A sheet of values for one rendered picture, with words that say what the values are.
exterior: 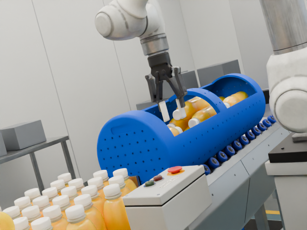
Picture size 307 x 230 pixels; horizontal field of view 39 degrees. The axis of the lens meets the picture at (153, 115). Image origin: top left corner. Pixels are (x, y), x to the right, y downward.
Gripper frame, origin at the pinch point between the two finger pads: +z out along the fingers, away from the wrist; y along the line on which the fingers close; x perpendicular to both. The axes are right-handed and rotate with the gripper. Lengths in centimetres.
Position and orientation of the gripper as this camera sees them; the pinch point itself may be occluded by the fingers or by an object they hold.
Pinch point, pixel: (172, 111)
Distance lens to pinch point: 147.6
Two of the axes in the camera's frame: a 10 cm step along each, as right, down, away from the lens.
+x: -5.3, 2.4, -8.1
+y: -8.0, 1.6, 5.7
